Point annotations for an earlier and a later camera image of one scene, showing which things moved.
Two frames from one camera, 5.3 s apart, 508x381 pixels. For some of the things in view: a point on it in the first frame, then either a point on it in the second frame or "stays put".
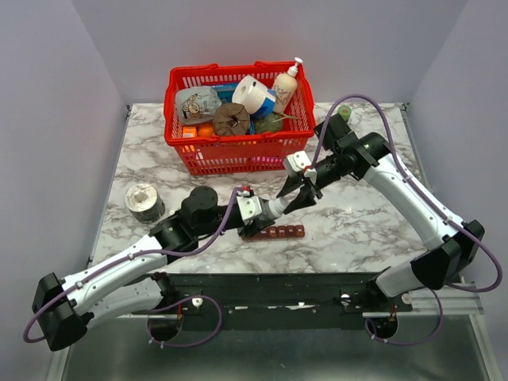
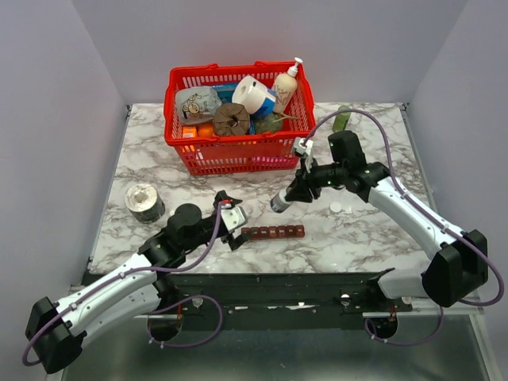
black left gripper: [257, 226] -> [235, 243]
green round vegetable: [271, 122] stays put
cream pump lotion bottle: [285, 88] stays put
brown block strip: [279, 232] stays put
